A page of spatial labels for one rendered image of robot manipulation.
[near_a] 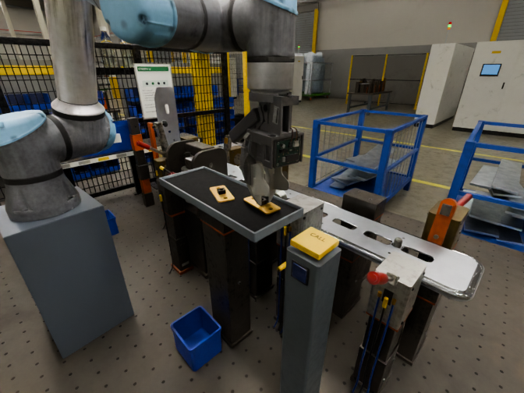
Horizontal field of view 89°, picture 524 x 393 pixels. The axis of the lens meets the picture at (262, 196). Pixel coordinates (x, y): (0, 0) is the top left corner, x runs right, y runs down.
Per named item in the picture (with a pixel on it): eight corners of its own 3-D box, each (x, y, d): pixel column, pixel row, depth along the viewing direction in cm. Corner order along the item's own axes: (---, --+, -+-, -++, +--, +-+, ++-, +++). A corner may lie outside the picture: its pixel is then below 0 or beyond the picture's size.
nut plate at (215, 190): (235, 200, 59) (235, 195, 59) (218, 203, 58) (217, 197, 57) (224, 185, 66) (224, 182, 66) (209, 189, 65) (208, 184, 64)
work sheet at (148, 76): (177, 115, 178) (170, 63, 164) (143, 119, 163) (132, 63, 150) (175, 115, 179) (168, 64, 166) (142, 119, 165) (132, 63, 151)
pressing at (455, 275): (488, 260, 67) (490, 255, 66) (468, 310, 53) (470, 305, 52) (195, 151, 157) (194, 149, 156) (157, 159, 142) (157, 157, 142)
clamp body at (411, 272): (391, 376, 70) (428, 265, 54) (370, 412, 62) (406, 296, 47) (365, 356, 75) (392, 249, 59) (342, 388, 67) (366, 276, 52)
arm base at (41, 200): (15, 228, 59) (-4, 188, 55) (3, 208, 68) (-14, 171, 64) (90, 205, 70) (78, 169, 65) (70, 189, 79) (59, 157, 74)
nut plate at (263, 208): (281, 209, 53) (281, 203, 53) (266, 214, 51) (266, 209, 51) (256, 195, 59) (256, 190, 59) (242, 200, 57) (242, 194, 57)
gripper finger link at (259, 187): (262, 217, 49) (265, 169, 45) (244, 205, 53) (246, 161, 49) (275, 214, 51) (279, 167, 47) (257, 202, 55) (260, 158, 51)
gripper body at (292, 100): (269, 173, 44) (270, 95, 39) (241, 161, 50) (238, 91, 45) (302, 164, 48) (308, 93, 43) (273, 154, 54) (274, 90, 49)
